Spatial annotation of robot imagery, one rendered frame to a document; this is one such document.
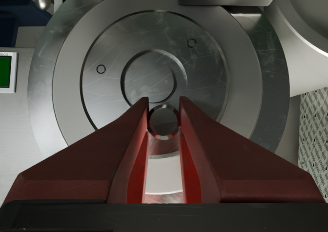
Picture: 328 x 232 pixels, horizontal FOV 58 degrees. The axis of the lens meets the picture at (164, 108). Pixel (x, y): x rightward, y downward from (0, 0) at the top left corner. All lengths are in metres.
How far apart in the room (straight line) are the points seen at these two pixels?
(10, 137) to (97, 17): 0.42
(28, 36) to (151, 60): 3.05
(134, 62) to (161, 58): 0.01
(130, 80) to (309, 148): 0.29
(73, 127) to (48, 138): 0.02
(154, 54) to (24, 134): 0.43
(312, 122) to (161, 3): 0.28
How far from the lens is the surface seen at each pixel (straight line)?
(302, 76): 0.23
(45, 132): 0.18
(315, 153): 0.39
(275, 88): 0.17
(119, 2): 0.18
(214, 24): 0.17
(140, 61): 0.15
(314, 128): 0.40
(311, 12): 0.20
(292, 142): 0.53
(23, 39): 3.15
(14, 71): 0.57
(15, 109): 0.57
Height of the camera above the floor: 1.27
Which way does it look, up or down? 4 degrees down
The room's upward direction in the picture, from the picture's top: 178 degrees counter-clockwise
